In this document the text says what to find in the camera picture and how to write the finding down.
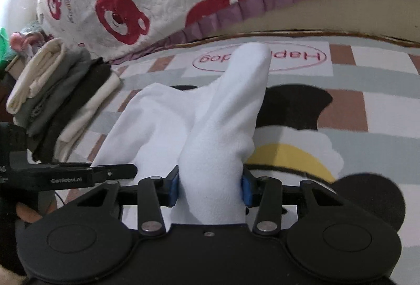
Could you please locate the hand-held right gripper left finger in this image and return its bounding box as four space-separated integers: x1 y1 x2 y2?
66 165 180 237

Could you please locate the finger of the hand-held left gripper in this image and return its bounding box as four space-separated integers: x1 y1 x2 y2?
90 163 138 182

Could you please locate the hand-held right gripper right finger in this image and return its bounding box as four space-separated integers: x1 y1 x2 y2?
241 167 353 237

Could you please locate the white garment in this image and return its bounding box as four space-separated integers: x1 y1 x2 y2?
92 42 274 226

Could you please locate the stack of folded clothes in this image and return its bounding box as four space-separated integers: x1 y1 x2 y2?
31 57 114 162

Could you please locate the person's left hand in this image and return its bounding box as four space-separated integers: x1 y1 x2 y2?
15 202 44 224

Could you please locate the cream folded garment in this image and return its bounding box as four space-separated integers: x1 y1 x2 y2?
56 70 123 154
7 38 68 115

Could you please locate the grey folded garment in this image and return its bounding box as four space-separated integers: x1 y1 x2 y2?
13 47 93 138

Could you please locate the beige cloth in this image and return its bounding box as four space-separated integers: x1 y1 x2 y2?
0 263 27 285

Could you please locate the cartoon printed mat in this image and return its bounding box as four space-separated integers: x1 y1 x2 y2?
56 35 420 285

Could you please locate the green plastic bag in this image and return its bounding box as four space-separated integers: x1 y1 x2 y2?
0 27 18 73

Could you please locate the pink toy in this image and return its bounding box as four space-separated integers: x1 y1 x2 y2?
10 30 45 53

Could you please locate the beige mattress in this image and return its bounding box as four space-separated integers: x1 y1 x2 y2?
193 0 420 48

